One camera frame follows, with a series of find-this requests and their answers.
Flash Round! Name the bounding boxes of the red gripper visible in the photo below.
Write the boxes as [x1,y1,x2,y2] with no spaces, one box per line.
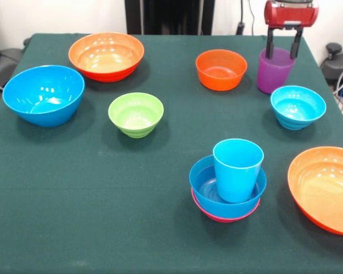
[264,0,320,60]

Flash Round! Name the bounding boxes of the purple cup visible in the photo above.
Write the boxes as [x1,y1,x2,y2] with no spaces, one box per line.
[256,47,297,95]

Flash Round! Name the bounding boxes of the blue cup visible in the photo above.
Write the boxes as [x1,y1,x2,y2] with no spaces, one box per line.
[212,138,265,204]

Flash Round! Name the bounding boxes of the green ribbed bowl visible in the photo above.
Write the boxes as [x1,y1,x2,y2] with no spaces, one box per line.
[107,92,165,139]

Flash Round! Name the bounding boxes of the medium blue bowl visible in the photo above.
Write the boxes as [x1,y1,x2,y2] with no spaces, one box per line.
[189,155,268,220]

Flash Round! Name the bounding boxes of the pink bowl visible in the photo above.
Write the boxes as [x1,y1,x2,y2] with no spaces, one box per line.
[191,188,261,224]

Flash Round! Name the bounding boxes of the small orange bowl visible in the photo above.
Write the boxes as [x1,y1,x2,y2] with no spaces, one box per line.
[195,49,248,91]

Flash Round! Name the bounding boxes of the light blue ribbed bowl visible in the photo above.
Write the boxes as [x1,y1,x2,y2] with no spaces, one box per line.
[270,86,327,131]

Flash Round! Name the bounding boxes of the large orange bowl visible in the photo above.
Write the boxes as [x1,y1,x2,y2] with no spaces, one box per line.
[287,146,343,237]
[68,31,145,83]

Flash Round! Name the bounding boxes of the dark green tablecloth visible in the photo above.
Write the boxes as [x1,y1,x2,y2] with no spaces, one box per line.
[0,33,343,274]

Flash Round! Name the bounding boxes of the large blue bowl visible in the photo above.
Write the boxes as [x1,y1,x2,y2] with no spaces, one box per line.
[2,65,86,128]

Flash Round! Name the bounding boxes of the black cable with plug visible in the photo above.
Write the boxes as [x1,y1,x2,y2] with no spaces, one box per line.
[236,0,257,35]

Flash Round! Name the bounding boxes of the dark grey pedestal foot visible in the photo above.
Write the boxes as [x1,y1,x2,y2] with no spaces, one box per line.
[320,42,343,88]

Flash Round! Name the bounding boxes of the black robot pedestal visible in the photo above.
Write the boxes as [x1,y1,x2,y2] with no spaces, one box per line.
[124,0,215,36]

